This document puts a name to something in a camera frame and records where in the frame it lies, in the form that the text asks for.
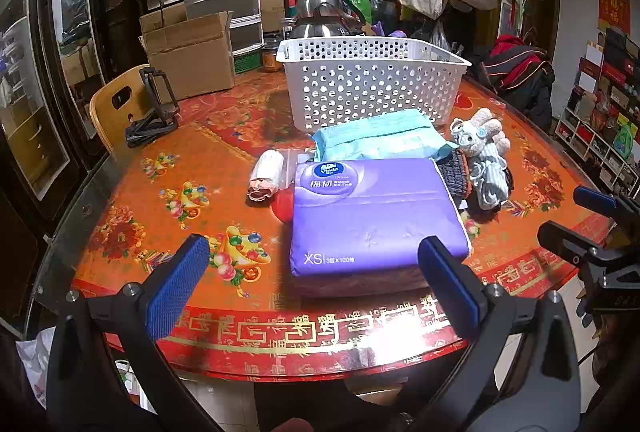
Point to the black folding phone stand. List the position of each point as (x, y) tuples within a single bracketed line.
[(155, 116)]

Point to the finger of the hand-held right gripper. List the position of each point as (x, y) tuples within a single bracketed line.
[(595, 202), (560, 239)]

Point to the open cardboard box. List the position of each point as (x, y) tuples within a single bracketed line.
[(192, 56)]

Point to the rolled white pink sock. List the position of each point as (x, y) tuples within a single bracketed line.
[(265, 171)]

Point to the teal wet wipes pack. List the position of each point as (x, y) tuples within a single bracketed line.
[(375, 136)]

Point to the white plastic bag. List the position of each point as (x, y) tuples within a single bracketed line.
[(35, 357)]

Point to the red and black jacket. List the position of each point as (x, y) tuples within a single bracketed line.
[(520, 71)]

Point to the dark wooden cabinet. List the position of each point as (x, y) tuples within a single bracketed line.
[(45, 61)]

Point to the pale blue striped socks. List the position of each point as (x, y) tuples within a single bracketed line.
[(490, 182)]

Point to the red round object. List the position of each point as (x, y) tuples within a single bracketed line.
[(282, 209)]

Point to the red printed tablecloth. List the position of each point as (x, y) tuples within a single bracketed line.
[(225, 146)]

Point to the gourd-shaped steel kettle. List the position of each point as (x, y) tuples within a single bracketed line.
[(320, 14)]

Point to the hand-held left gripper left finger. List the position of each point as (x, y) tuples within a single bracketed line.
[(177, 287)]

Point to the purple tissue pack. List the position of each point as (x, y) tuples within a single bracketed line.
[(375, 212)]

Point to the shelf of gift boxes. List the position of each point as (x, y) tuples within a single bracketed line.
[(605, 111)]

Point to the white perforated plastic basket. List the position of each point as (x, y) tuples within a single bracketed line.
[(370, 84)]

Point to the clear plastic zip bag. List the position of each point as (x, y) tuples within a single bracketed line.
[(295, 164)]

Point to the grey striped knit glove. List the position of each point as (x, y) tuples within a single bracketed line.
[(452, 171)]

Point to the grey plush bunny toy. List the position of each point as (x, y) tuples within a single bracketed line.
[(477, 129)]

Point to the glass jar orange contents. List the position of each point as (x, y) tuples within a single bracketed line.
[(272, 59)]

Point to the green detergent bottle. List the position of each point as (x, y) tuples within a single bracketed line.
[(624, 141)]

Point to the wooden chair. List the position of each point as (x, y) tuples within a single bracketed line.
[(115, 111)]

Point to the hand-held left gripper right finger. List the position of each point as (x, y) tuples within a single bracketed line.
[(447, 282)]

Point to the brown cardboard box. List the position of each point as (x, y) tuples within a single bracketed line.
[(270, 11)]

